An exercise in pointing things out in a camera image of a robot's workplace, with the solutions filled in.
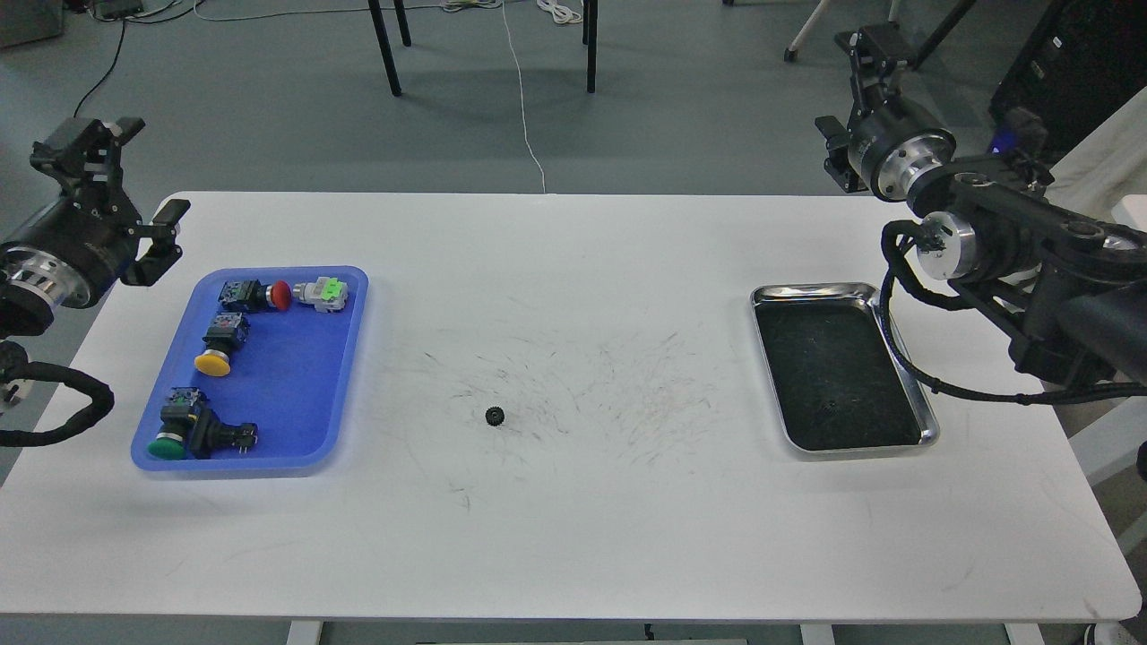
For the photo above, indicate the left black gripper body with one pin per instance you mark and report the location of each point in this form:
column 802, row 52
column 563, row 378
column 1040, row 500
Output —
column 70, row 254

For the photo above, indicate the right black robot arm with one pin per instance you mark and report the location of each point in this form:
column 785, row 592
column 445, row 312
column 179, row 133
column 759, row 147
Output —
column 1067, row 289

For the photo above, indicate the red push button switch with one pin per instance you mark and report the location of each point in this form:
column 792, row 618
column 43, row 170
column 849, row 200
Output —
column 249, row 296

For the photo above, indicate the black cabinet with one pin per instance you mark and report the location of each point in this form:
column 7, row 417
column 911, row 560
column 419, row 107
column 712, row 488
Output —
column 1083, row 61

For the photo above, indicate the metal tray with black mat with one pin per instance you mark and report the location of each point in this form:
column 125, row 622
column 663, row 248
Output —
column 840, row 392

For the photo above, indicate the green white switch component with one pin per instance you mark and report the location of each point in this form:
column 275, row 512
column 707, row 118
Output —
column 326, row 295

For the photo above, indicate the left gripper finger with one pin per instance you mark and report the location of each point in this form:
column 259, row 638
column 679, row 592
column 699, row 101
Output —
column 83, row 156
column 163, row 252

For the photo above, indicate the green push button switch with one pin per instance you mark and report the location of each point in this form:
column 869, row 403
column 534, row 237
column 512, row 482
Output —
column 191, row 427

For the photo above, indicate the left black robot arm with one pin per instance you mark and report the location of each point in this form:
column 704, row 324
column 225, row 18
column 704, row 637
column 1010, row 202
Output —
column 20, row 373

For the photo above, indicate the small black gear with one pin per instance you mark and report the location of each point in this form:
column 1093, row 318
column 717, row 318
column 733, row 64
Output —
column 494, row 416

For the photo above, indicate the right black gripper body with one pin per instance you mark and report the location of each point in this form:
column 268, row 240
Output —
column 892, row 144

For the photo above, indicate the beige cloth cover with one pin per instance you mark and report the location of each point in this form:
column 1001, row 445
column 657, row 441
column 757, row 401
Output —
column 1106, row 166

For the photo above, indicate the yellow push button switch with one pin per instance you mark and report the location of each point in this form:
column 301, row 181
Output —
column 224, row 337

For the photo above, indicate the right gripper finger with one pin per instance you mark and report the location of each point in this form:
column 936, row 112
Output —
column 878, row 57
column 837, row 139

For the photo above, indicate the blue plastic tray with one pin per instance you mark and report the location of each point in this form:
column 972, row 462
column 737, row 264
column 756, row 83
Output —
column 290, row 379

